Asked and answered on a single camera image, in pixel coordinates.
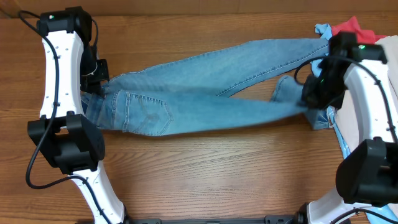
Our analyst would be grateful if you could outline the blue denim jeans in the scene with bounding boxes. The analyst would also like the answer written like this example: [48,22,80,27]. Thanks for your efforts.
[81,39,328,136]

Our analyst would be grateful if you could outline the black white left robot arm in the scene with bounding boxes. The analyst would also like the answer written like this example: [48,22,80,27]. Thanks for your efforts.
[25,6,132,223]

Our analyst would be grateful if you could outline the pale pink garment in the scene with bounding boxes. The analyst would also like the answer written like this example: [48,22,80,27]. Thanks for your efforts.
[334,35,398,215]

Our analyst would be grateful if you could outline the red t-shirt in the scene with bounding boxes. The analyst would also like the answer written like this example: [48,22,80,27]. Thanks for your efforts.
[331,16,386,44]

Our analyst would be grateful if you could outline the light blue t-shirt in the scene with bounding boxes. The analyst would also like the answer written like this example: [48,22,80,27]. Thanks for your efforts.
[310,23,398,224]

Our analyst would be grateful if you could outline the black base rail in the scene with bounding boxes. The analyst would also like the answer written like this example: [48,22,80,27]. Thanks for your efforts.
[130,215,295,224]

